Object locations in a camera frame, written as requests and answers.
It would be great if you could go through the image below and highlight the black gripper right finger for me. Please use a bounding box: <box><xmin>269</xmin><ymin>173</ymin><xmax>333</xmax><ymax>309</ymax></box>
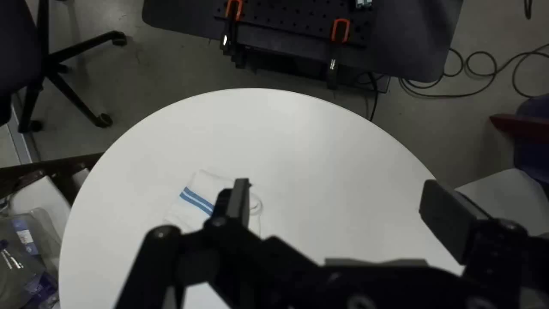
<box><xmin>419</xmin><ymin>179</ymin><xmax>549</xmax><ymax>309</ymax></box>

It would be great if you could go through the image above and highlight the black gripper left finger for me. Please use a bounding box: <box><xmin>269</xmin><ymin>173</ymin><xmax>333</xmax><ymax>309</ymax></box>
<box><xmin>113</xmin><ymin>177</ymin><xmax>323</xmax><ymax>309</ymax></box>

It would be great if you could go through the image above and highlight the white cloth with blue stripes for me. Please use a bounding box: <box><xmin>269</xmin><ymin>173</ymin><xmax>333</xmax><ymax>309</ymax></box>
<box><xmin>161</xmin><ymin>170</ymin><xmax>266</xmax><ymax>237</ymax></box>

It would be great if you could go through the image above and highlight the red and blue object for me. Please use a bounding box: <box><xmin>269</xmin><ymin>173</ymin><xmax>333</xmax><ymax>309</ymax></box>
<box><xmin>489</xmin><ymin>93</ymin><xmax>549</xmax><ymax>185</ymax></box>

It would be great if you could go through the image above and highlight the orange black bar clamp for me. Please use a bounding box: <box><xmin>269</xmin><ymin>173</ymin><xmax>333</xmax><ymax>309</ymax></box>
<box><xmin>220</xmin><ymin>0</ymin><xmax>249</xmax><ymax>69</ymax></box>
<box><xmin>324</xmin><ymin>17</ymin><xmax>354</xmax><ymax>89</ymax></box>

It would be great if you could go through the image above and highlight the dark wooden chair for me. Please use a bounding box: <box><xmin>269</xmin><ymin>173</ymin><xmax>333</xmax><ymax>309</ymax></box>
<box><xmin>0</xmin><ymin>151</ymin><xmax>107</xmax><ymax>206</ymax></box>

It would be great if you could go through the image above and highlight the clear plastic bag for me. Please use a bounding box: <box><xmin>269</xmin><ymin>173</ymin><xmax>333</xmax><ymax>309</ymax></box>
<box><xmin>0</xmin><ymin>175</ymin><xmax>74</xmax><ymax>309</ymax></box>

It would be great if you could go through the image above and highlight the black office chair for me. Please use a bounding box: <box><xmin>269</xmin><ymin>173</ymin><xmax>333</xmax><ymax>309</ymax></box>
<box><xmin>0</xmin><ymin>0</ymin><xmax>129</xmax><ymax>136</ymax></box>

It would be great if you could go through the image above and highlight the black floor cable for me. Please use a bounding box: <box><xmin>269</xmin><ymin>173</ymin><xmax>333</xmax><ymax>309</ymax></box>
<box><xmin>398</xmin><ymin>43</ymin><xmax>549</xmax><ymax>100</ymax></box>

